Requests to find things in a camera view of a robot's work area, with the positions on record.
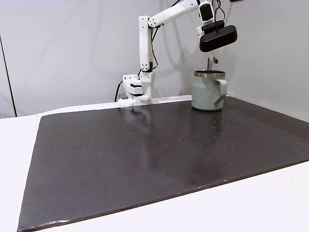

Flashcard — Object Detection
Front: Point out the pale green steel mug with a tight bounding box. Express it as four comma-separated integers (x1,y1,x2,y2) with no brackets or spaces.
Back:
191,69,228,112

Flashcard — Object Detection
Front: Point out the black rubber table mat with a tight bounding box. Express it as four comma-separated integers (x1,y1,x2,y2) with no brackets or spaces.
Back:
16,95,309,232

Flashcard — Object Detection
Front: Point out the black camera cable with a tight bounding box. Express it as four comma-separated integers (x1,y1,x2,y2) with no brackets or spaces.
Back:
213,0,226,33

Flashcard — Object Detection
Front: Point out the black oval camera box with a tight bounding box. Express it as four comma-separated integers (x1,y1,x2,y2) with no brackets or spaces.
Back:
199,20,239,53

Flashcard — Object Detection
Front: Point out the black base power cable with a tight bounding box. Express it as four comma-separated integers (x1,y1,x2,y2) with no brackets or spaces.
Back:
113,80,128,103

